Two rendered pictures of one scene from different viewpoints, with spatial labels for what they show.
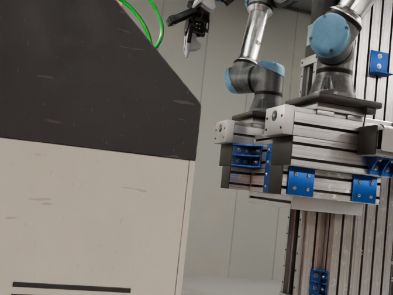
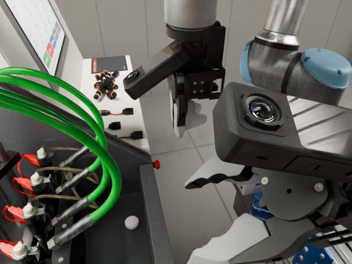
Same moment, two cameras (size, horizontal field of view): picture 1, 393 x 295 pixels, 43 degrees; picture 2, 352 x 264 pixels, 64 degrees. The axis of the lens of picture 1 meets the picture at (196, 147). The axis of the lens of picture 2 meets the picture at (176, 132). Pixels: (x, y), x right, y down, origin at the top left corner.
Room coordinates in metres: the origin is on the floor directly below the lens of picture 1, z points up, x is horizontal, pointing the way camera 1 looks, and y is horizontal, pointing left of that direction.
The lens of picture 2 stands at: (1.44, 0.07, 1.54)
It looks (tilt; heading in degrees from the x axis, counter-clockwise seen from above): 38 degrees down; 1
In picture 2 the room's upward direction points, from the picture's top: straight up
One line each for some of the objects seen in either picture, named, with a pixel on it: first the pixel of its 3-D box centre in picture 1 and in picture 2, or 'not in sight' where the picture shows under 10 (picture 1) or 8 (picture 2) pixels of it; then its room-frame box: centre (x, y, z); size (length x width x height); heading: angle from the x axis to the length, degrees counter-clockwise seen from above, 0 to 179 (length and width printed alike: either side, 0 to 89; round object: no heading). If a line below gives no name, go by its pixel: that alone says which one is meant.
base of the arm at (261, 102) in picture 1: (267, 105); not in sight; (2.08, -0.28, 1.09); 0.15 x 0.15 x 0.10
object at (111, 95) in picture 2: not in sight; (107, 81); (2.43, 0.37, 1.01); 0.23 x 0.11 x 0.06; 14
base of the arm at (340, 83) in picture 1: (333, 86); not in sight; (1.60, -0.42, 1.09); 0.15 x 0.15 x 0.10
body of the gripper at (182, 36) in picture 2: (196, 19); (193, 62); (1.87, 0.05, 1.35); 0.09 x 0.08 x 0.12; 104
